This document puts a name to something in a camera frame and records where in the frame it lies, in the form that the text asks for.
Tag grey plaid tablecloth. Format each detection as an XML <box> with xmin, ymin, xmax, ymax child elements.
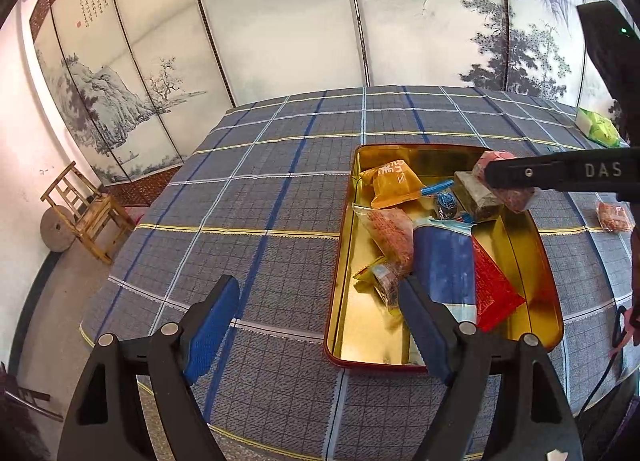
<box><xmin>80</xmin><ymin>86</ymin><xmax>640</xmax><ymax>461</ymax></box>

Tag dark wooden stool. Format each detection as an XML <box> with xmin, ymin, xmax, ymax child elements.
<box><xmin>0</xmin><ymin>363</ymin><xmax>66</xmax><ymax>442</ymax></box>

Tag orange snack packet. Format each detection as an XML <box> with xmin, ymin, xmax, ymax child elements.
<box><xmin>359</xmin><ymin>158</ymin><xmax>427</xmax><ymax>210</ymax></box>

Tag yellow-edged clear snack packet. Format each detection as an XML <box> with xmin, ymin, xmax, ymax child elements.
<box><xmin>352</xmin><ymin>261</ymin><xmax>403</xmax><ymax>316</ymax></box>

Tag orange-red peanut packet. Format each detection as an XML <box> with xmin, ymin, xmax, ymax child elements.
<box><xmin>352</xmin><ymin>205</ymin><xmax>416</xmax><ymax>276</ymax></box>
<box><xmin>597</xmin><ymin>201</ymin><xmax>636</xmax><ymax>234</ymax></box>

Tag light wooden chair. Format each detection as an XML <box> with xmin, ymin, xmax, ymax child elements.
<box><xmin>41</xmin><ymin>161</ymin><xmax>137</xmax><ymax>266</ymax></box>

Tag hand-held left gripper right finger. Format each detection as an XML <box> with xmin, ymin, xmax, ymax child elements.
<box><xmin>397</xmin><ymin>275</ymin><xmax>585</xmax><ymax>461</ymax></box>

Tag gold metal tin tray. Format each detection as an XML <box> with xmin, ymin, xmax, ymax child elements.
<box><xmin>324</xmin><ymin>144</ymin><xmax>565</xmax><ymax>373</ymax></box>

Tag green snack packet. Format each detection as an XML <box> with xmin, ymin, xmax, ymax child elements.
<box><xmin>575</xmin><ymin>106</ymin><xmax>626</xmax><ymax>149</ymax></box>

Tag long blue snack packet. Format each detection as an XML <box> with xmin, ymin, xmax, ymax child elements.
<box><xmin>411</xmin><ymin>218</ymin><xmax>478</xmax><ymax>329</ymax></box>

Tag round stone millstone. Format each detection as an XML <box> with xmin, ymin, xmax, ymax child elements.
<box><xmin>41</xmin><ymin>214</ymin><xmax>76</xmax><ymax>253</ymax></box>

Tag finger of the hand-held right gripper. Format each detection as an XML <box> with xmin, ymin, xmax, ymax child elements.
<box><xmin>484</xmin><ymin>154</ymin><xmax>571</xmax><ymax>192</ymax></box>

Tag red snack packet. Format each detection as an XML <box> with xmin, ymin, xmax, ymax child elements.
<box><xmin>470</xmin><ymin>235</ymin><xmax>527</xmax><ymax>333</ymax></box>

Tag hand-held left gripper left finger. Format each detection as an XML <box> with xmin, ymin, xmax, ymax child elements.
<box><xmin>56</xmin><ymin>274</ymin><xmax>241</xmax><ymax>461</ymax></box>

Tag pink snack packet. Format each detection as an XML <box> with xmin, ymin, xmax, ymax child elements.
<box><xmin>472</xmin><ymin>150</ymin><xmax>542</xmax><ymax>214</ymax></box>

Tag black cable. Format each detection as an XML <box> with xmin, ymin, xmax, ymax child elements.
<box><xmin>580</xmin><ymin>305</ymin><xmax>632</xmax><ymax>414</ymax></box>

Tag blue-ended dark candy packet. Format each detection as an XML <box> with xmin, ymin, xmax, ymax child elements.
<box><xmin>421</xmin><ymin>180</ymin><xmax>476</xmax><ymax>223</ymax></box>

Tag ink-painted folding screen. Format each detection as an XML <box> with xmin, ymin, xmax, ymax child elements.
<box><xmin>30</xmin><ymin>0</ymin><xmax>640</xmax><ymax>192</ymax></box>

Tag clear-wrapped brown snack block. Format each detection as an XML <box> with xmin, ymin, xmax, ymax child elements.
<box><xmin>454</xmin><ymin>170</ymin><xmax>507</xmax><ymax>223</ymax></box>

